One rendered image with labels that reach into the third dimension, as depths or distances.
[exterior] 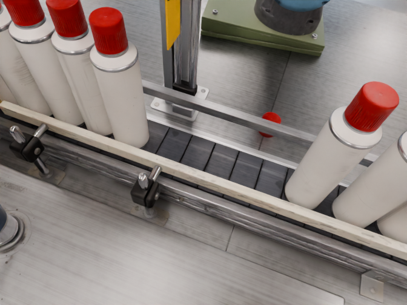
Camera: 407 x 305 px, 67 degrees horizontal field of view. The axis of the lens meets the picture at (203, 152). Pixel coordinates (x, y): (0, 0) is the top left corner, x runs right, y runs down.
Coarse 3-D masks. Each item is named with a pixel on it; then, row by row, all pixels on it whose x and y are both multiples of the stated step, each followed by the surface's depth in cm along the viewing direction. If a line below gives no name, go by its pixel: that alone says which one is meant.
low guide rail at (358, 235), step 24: (24, 120) 45; (48, 120) 43; (96, 144) 43; (120, 144) 42; (168, 168) 41; (192, 168) 41; (240, 192) 39; (288, 216) 40; (312, 216) 38; (360, 240) 38; (384, 240) 37
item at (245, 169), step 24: (168, 144) 47; (192, 144) 47; (216, 144) 47; (144, 168) 44; (216, 168) 45; (240, 168) 45; (264, 168) 46; (216, 192) 43; (264, 192) 43; (336, 192) 44
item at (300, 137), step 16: (144, 80) 42; (160, 96) 42; (176, 96) 41; (192, 96) 41; (208, 112) 41; (224, 112) 40; (240, 112) 40; (256, 128) 40; (272, 128) 39; (288, 128) 40; (304, 144) 40; (368, 160) 38
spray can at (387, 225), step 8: (400, 208) 37; (384, 216) 40; (392, 216) 38; (400, 216) 37; (376, 224) 42; (384, 224) 40; (392, 224) 38; (400, 224) 37; (384, 232) 40; (392, 232) 39; (400, 232) 38; (400, 240) 39
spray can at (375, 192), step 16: (400, 144) 29; (384, 160) 32; (400, 160) 29; (368, 176) 34; (384, 176) 32; (400, 176) 30; (352, 192) 37; (368, 192) 34; (384, 192) 33; (400, 192) 31; (336, 208) 41; (352, 208) 38; (368, 208) 36; (384, 208) 35; (352, 224) 40; (368, 224) 39
